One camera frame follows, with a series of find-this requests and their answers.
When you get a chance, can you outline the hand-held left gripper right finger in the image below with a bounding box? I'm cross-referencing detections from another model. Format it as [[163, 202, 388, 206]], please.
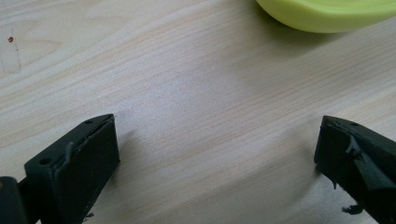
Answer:
[[313, 115, 396, 224]]

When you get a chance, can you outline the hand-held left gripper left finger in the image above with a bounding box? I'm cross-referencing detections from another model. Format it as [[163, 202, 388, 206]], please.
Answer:
[[18, 113, 121, 224]]

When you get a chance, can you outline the light green plastic bowl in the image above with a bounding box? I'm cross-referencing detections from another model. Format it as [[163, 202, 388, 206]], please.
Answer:
[[255, 0, 396, 34]]

